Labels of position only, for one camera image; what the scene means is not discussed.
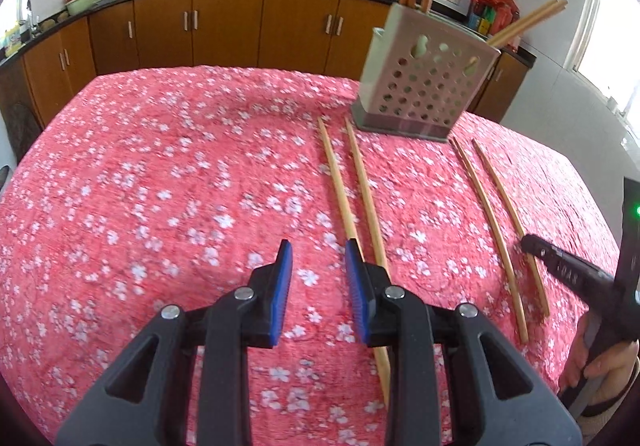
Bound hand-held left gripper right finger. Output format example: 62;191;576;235
345;239;583;446

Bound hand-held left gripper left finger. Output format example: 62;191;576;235
54;239;294;446

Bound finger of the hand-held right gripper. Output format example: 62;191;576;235
520;233;568;273

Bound perforated beige chopstick holder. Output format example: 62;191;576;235
350;1;502;143

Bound person's right forearm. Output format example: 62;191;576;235
575;378;640;446

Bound person's right hand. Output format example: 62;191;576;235
557;315;640;409

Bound red floral tablecloth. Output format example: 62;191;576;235
0;64;626;446

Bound blue container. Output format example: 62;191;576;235
467;9;493;34

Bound wooden lower cabinets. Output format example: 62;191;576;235
0;0;531;167

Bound dark cloth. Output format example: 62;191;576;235
0;101;43;162

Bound green basin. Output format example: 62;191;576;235
64;0;105;16

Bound yellow dish soap bottle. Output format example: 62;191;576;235
4;21;24;52

